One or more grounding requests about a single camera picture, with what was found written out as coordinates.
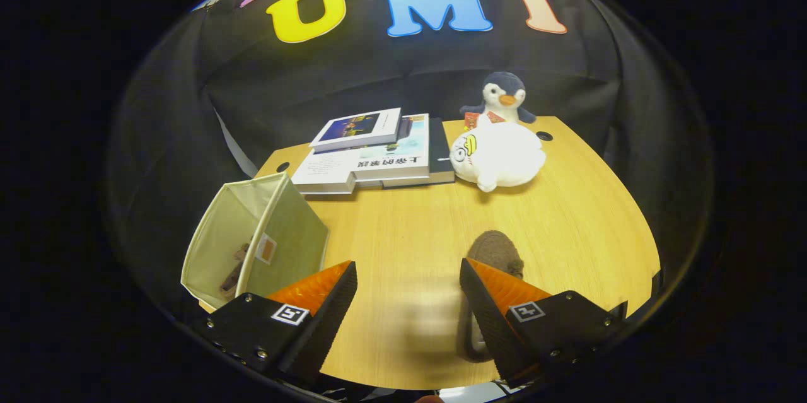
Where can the brown fuzzy shoe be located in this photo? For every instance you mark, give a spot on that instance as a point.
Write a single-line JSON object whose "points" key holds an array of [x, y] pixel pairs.
{"points": [[498, 248], [236, 270]]}

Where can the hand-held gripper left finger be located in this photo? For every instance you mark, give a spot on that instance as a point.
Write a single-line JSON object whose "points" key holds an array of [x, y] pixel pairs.
{"points": [[325, 321]]}

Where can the white text-cover book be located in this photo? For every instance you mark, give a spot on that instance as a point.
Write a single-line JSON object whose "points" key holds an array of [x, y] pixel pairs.
{"points": [[321, 173]]}

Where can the green fabric storage box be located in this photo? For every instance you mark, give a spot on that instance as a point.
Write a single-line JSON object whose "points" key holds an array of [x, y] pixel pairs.
{"points": [[296, 233]]}

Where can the black backdrop cloth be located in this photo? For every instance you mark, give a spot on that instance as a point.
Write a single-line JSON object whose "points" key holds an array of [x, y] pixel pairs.
{"points": [[378, 69]]}

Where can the penguin plush toy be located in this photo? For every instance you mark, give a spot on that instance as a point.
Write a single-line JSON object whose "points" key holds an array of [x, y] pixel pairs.
{"points": [[504, 97]]}

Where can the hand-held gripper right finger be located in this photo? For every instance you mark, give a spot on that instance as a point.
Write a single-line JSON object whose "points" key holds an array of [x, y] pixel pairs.
{"points": [[488, 321]]}

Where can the small white photo-cover book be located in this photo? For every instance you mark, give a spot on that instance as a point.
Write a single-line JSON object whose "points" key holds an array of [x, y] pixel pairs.
{"points": [[359, 128]]}

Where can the black book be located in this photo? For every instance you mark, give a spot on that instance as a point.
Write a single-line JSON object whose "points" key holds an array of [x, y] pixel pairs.
{"points": [[439, 151]]}

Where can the white round plush toy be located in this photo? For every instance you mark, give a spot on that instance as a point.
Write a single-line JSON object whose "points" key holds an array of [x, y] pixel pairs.
{"points": [[501, 154]]}

